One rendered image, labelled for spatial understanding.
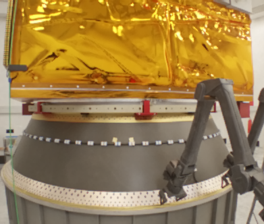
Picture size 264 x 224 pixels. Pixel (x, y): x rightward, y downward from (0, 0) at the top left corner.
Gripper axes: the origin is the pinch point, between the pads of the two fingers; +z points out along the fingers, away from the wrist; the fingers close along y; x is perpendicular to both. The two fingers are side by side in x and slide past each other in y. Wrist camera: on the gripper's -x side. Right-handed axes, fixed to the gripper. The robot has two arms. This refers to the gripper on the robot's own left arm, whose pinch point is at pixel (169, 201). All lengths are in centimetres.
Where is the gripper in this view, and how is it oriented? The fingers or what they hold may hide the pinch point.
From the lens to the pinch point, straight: 126.7
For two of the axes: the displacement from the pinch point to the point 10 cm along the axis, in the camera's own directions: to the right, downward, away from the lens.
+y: -9.0, 0.1, -4.3
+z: -2.2, 8.5, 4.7
